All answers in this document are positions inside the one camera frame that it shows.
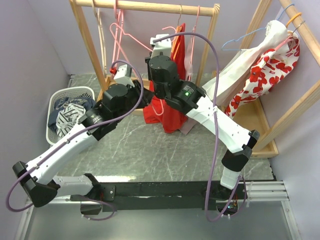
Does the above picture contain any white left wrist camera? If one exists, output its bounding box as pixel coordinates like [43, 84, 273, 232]
[109, 64, 134, 87]

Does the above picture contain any orange hanger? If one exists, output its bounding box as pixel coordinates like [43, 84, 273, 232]
[170, 5, 185, 61]

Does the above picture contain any pink plastic hanger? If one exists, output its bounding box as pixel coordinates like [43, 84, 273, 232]
[112, 0, 124, 62]

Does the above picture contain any white perforated plastic basket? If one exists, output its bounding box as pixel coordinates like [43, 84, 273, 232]
[45, 86, 95, 146]

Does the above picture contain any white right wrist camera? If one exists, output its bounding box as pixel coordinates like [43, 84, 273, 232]
[149, 34, 172, 59]

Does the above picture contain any blue wire hanger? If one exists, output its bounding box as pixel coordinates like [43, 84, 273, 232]
[221, 3, 295, 51]

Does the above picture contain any black base bar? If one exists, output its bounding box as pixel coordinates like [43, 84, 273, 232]
[69, 180, 251, 213]

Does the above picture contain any navy blue printed top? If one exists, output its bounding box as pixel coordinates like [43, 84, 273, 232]
[47, 95, 96, 132]

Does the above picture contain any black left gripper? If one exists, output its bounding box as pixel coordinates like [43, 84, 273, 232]
[114, 79, 154, 123]

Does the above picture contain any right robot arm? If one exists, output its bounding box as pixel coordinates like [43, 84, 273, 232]
[148, 55, 260, 199]

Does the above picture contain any aluminium rail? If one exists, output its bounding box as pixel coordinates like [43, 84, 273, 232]
[15, 181, 301, 240]

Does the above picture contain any red white striped top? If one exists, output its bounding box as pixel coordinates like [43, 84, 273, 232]
[56, 103, 86, 138]

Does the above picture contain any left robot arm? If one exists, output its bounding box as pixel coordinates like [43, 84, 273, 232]
[12, 80, 154, 208]

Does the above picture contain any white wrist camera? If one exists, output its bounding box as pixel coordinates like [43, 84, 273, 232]
[149, 34, 172, 59]
[109, 64, 134, 87]

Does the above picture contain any red floral white dress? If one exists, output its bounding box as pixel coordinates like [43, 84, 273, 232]
[224, 35, 300, 119]

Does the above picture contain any orange hanger hook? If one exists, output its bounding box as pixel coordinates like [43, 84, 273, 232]
[285, 12, 302, 28]

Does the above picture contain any white garment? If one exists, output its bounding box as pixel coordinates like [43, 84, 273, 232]
[216, 20, 288, 107]

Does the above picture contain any wooden clothes rack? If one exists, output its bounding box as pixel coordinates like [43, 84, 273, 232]
[234, 0, 320, 159]
[69, 0, 220, 100]

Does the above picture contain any mauve pink top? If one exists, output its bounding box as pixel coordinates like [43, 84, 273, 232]
[179, 35, 196, 135]

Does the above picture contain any pink wire hanger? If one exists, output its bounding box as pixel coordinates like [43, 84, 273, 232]
[109, 22, 176, 116]
[187, 4, 201, 78]

